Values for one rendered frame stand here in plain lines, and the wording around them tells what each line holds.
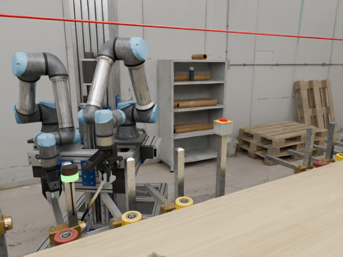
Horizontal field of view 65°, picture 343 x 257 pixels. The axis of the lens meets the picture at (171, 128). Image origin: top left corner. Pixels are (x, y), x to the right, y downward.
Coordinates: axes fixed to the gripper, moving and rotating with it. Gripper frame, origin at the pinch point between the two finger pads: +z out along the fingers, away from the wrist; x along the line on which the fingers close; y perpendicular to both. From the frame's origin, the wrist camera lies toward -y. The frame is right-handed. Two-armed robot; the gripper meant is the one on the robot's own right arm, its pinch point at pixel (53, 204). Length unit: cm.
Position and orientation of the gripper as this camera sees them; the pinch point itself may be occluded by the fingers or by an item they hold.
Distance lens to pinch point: 151.3
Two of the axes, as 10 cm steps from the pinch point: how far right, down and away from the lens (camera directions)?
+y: -4.9, -2.3, 8.4
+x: -8.7, 1.1, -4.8
